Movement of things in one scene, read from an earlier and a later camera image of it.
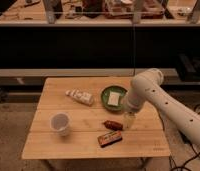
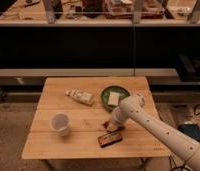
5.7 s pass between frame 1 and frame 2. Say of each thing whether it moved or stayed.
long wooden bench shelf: stayed
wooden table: stayed
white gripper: moved
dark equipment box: stayed
